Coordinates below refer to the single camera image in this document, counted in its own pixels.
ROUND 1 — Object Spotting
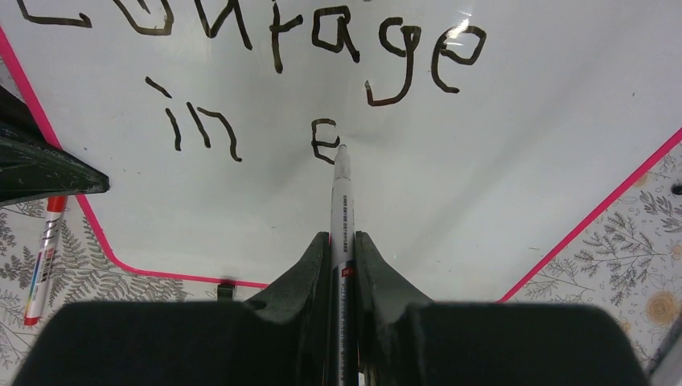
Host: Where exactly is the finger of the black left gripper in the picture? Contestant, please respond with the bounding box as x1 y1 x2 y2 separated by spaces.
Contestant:
1 87 64 160
1 138 110 206

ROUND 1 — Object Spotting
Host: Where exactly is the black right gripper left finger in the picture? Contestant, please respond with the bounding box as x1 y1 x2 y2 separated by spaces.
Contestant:
14 232 329 385

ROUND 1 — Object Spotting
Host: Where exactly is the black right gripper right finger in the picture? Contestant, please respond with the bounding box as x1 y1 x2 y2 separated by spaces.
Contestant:
355 232 648 385

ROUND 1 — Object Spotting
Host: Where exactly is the white marker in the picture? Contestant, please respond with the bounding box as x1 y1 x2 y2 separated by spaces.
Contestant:
326 145 359 385

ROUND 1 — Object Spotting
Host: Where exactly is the pink framed whiteboard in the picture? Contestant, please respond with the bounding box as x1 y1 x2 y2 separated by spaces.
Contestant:
1 1 681 300

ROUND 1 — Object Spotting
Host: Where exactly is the black whiteboard left foot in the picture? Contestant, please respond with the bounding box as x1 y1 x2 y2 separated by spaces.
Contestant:
216 281 236 302

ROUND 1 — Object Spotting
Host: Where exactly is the red capped marker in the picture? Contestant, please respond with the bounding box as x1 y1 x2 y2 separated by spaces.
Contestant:
23 196 68 326

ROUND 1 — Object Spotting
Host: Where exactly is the floral table mat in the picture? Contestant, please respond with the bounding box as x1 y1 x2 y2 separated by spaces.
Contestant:
0 53 682 386

